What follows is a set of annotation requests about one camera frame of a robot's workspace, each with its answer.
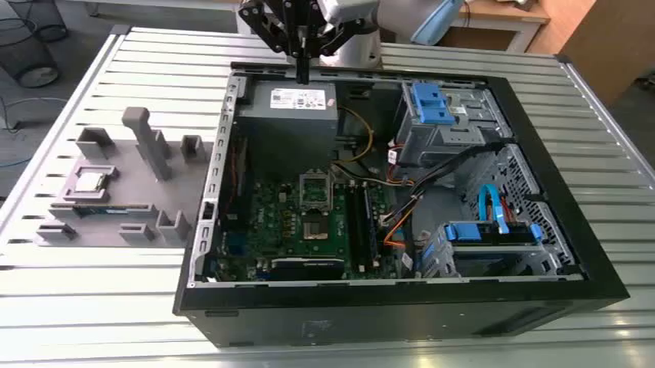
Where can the green Dell motherboard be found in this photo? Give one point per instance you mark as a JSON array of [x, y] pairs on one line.
[[272, 230]]

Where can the black graphics card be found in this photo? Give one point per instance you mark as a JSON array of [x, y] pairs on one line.
[[308, 268]]

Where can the blue drive bay latch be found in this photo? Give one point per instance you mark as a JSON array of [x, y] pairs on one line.
[[430, 103]]

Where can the wooden desk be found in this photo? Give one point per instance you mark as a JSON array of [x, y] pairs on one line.
[[517, 15]]

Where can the grey power supply unit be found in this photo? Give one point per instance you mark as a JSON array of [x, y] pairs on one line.
[[288, 130]]

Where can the black RAM slot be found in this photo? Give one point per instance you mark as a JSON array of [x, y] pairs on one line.
[[357, 226], [364, 226], [352, 226]]

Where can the silver CPU chip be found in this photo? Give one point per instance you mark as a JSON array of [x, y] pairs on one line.
[[92, 182]]

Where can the metal disk bay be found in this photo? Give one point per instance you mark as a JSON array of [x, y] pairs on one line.
[[492, 260]]

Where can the green RAM stick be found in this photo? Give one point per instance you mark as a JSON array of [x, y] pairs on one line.
[[108, 210]]

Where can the hard disk in blue carrier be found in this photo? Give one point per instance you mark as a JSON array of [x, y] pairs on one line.
[[464, 232]]

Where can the black PC case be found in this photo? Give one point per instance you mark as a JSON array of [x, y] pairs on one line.
[[410, 299]]

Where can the grey parts rack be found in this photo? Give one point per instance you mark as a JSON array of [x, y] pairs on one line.
[[129, 191]]

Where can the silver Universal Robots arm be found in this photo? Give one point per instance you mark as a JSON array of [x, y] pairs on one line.
[[358, 50]]

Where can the CPU socket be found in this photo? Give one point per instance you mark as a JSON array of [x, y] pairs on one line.
[[316, 230]]

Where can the wooden cabinet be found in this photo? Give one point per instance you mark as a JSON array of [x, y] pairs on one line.
[[609, 46]]

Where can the metal optical drive cage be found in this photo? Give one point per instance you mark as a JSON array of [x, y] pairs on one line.
[[461, 138]]

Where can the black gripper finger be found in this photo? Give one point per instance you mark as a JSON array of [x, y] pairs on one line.
[[308, 71], [301, 71]]

